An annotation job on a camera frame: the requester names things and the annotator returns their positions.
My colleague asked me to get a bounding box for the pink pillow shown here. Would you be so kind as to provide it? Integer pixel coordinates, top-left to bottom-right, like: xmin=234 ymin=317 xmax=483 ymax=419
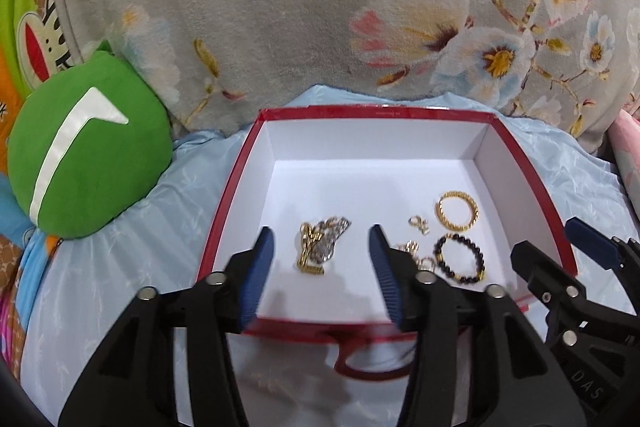
xmin=607 ymin=107 xmax=640 ymax=220

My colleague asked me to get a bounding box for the cartoon printed cloth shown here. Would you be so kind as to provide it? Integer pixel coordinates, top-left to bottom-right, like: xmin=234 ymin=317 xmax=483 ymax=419
xmin=0 ymin=0 xmax=117 ymax=378

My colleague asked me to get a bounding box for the red cardboard box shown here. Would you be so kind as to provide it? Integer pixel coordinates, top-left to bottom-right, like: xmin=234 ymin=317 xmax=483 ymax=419
xmin=196 ymin=104 xmax=578 ymax=380

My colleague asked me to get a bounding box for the green plush pillow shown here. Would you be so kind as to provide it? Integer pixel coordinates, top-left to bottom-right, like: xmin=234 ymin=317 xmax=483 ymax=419
xmin=6 ymin=52 xmax=174 ymax=241

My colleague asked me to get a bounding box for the grey floral blanket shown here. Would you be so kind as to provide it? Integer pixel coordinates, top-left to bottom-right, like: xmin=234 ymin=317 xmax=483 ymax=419
xmin=50 ymin=0 xmax=640 ymax=154

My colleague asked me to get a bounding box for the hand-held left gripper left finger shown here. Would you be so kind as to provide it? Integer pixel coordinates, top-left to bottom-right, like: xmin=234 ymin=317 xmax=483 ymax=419
xmin=57 ymin=224 xmax=276 ymax=427

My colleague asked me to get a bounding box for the pearl bracelet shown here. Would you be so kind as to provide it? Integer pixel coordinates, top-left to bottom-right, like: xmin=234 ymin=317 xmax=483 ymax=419
xmin=317 ymin=216 xmax=352 ymax=260

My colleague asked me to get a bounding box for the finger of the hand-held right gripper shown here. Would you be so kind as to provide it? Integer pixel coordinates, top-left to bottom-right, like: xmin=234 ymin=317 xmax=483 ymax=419
xmin=510 ymin=241 xmax=601 ymax=348
xmin=567 ymin=217 xmax=640 ymax=270

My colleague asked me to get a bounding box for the dark bead bracelet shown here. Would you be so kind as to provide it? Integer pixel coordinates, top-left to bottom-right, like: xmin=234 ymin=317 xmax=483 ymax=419
xmin=434 ymin=233 xmax=487 ymax=284

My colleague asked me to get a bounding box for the gold silver chain necklace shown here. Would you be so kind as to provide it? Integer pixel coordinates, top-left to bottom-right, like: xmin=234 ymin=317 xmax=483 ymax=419
xmin=298 ymin=221 xmax=332 ymax=277

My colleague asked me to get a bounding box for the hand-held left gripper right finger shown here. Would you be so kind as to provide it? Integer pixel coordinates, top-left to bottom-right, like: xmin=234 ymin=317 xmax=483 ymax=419
xmin=367 ymin=223 xmax=586 ymax=427

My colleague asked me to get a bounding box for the light blue palm-print sheet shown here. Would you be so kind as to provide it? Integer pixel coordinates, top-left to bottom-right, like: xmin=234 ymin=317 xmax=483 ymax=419
xmin=20 ymin=84 xmax=640 ymax=427

